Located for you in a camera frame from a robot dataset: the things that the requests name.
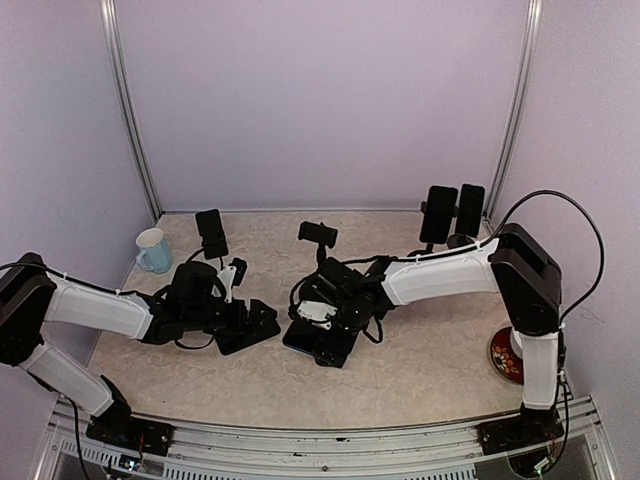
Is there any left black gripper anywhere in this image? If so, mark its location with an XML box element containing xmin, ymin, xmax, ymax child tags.
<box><xmin>184</xmin><ymin>298</ymin><xmax>277</xmax><ymax>335</ymax></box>

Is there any black phone blue edge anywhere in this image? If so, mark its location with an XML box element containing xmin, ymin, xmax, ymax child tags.
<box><xmin>455</xmin><ymin>184</ymin><xmax>485</xmax><ymax>237</ymax></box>
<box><xmin>283</xmin><ymin>321</ymin><xmax>321</xmax><ymax>359</ymax></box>

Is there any black pole phone stand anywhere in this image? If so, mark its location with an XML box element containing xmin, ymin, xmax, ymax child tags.
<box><xmin>298</xmin><ymin>221</ymin><xmax>338</xmax><ymax>267</ymax></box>
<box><xmin>409</xmin><ymin>200</ymin><xmax>440</xmax><ymax>257</ymax></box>

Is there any black folding phone stand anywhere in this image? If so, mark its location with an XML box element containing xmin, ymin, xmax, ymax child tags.
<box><xmin>195</xmin><ymin>209</ymin><xmax>229</xmax><ymax>260</ymax></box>

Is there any grey round-base phone stand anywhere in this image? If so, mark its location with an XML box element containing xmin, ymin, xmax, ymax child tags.
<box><xmin>446</xmin><ymin>233</ymin><xmax>475</xmax><ymax>249</ymax></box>

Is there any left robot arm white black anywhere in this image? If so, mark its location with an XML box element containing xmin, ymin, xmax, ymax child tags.
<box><xmin>1</xmin><ymin>253</ymin><xmax>280</xmax><ymax>445</ymax></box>

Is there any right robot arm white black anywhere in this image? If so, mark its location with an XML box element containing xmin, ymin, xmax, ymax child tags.
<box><xmin>290</xmin><ymin>219</ymin><xmax>603</xmax><ymax>444</ymax></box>

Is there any light blue white cup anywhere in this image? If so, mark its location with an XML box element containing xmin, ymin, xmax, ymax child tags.
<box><xmin>135</xmin><ymin>228</ymin><xmax>172</xmax><ymax>274</ymax></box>

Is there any red floral plate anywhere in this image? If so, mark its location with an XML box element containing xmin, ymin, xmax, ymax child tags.
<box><xmin>489</xmin><ymin>327</ymin><xmax>524</xmax><ymax>385</ymax></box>

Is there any white bowl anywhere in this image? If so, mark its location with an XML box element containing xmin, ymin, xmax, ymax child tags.
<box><xmin>509</xmin><ymin>329</ymin><xmax>523</xmax><ymax>360</ymax></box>

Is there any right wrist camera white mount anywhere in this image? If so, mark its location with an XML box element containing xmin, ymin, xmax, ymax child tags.
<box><xmin>294</xmin><ymin>300</ymin><xmax>338</xmax><ymax>330</ymax></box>

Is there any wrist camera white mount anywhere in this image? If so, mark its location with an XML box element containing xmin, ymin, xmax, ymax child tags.
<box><xmin>218</xmin><ymin>258</ymin><xmax>247</xmax><ymax>303</ymax></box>
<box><xmin>294</xmin><ymin>300</ymin><xmax>338</xmax><ymax>330</ymax></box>

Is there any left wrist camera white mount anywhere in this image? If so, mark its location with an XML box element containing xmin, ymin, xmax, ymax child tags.
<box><xmin>218</xmin><ymin>258</ymin><xmax>247</xmax><ymax>303</ymax></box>

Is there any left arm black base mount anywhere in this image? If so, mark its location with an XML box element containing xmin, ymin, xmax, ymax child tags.
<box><xmin>86</xmin><ymin>417</ymin><xmax>175</xmax><ymax>457</ymax></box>

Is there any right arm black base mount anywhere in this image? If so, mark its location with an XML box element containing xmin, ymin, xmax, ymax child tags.
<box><xmin>477</xmin><ymin>417</ymin><xmax>564</xmax><ymax>456</ymax></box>

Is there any front aluminium rail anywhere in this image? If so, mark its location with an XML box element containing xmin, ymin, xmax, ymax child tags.
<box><xmin>33</xmin><ymin>397</ymin><xmax>620</xmax><ymax>479</ymax></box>

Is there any left aluminium frame post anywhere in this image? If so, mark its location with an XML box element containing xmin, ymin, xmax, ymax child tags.
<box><xmin>99</xmin><ymin>0</ymin><xmax>164</xmax><ymax>222</ymax></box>

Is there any aluminium frame post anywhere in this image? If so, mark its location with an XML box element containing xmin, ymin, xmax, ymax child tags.
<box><xmin>99</xmin><ymin>0</ymin><xmax>164</xmax><ymax>222</ymax></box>
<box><xmin>484</xmin><ymin>0</ymin><xmax>543</xmax><ymax>221</ymax></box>

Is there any right aluminium frame post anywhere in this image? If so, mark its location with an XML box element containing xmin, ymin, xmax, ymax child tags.
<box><xmin>484</xmin><ymin>0</ymin><xmax>543</xmax><ymax>221</ymax></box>

